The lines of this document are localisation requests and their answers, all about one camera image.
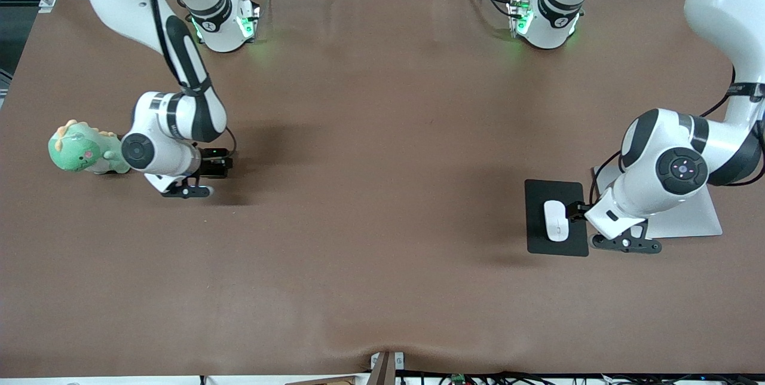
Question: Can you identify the silver closed laptop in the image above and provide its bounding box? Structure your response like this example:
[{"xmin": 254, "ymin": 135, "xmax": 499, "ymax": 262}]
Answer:
[{"xmin": 593, "ymin": 165, "xmax": 724, "ymax": 240}]

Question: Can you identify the large table cover mat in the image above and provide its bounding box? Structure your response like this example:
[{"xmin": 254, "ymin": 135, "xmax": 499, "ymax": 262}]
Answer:
[{"xmin": 0, "ymin": 0, "xmax": 765, "ymax": 378}]

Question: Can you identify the camera mounting post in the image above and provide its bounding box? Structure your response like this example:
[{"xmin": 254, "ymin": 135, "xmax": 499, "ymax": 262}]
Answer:
[{"xmin": 369, "ymin": 351, "xmax": 405, "ymax": 385}]

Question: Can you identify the green dinosaur plush toy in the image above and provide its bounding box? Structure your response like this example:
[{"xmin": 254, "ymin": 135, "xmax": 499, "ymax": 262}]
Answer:
[{"xmin": 48, "ymin": 120, "xmax": 130, "ymax": 175}]

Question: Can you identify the black mouse pad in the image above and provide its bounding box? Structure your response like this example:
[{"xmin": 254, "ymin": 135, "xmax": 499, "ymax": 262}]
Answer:
[{"xmin": 524, "ymin": 179, "xmax": 590, "ymax": 257}]

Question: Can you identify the white computer mouse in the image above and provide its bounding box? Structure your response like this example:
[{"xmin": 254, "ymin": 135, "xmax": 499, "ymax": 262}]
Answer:
[{"xmin": 543, "ymin": 200, "xmax": 570, "ymax": 243}]

